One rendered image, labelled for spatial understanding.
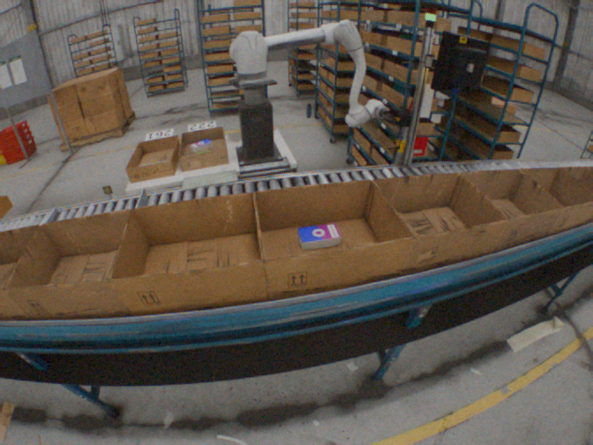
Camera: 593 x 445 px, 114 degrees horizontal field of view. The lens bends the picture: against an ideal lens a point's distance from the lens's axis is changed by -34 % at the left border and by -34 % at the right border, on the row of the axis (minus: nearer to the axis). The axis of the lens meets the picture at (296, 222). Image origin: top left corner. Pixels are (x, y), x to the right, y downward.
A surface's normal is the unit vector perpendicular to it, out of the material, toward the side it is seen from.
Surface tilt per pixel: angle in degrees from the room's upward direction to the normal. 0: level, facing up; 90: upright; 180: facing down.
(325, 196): 89
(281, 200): 90
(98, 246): 89
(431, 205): 89
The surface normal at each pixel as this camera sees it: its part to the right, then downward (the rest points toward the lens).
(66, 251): 0.20, 0.63
